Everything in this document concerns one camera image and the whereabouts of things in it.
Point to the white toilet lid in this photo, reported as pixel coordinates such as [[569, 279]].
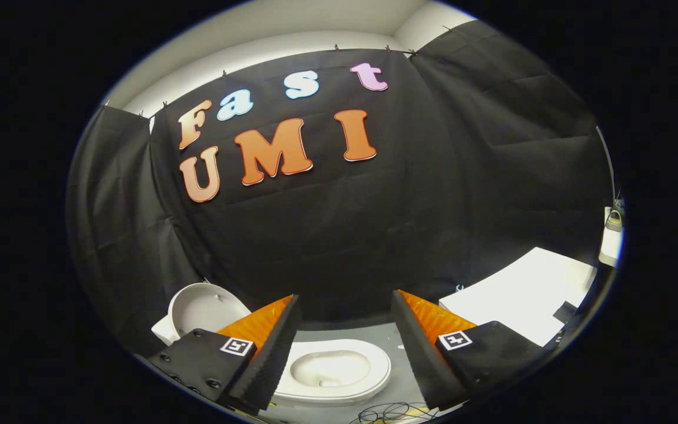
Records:
[[203, 309]]

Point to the white drawer cabinet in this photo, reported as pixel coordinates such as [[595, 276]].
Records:
[[521, 294]]

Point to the white side shelf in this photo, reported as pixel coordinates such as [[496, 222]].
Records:
[[610, 248]]

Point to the white toilet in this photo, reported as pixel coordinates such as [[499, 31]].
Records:
[[327, 368]]

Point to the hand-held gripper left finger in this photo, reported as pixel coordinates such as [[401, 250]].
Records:
[[274, 359]]

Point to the grey tape roll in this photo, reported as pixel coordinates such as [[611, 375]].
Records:
[[614, 221]]

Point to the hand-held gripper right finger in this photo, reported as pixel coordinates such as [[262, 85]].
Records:
[[421, 359]]

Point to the white toilet seat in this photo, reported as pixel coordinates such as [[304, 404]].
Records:
[[381, 365]]

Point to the black backdrop cloth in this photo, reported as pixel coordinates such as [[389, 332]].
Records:
[[345, 235]]

